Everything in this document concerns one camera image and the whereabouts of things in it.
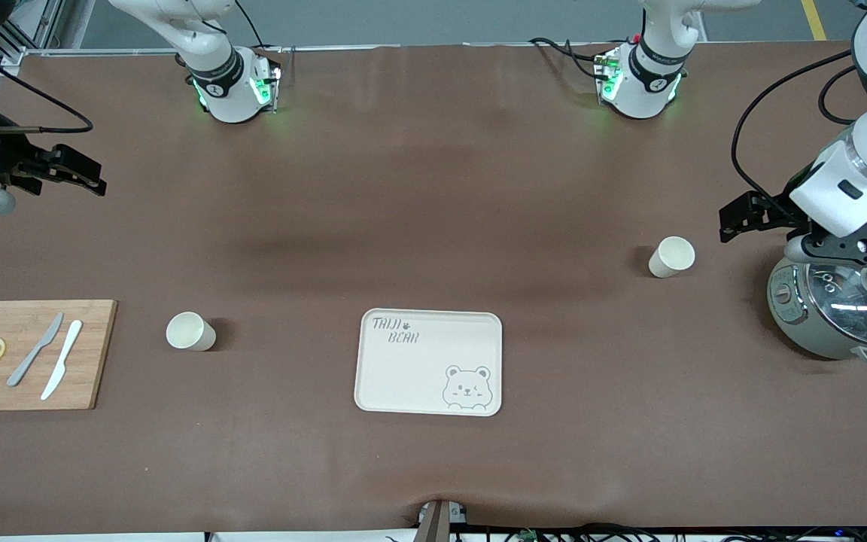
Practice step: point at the glass pot lid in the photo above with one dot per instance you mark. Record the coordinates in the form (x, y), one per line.
(847, 301)

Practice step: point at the cream tray with bear print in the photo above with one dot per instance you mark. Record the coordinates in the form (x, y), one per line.
(418, 376)

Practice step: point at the white plastic cup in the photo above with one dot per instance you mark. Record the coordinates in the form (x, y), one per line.
(673, 256)
(189, 331)

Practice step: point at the wooden cutting board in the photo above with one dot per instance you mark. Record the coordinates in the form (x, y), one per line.
(34, 376)

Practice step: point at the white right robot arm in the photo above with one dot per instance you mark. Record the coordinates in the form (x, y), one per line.
(226, 90)

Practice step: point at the green cooking pot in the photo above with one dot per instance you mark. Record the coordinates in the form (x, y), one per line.
(787, 309)

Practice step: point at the white plastic knife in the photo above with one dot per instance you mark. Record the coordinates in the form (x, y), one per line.
(63, 361)

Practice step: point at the grey plastic knife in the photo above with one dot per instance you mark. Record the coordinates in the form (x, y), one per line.
(36, 350)

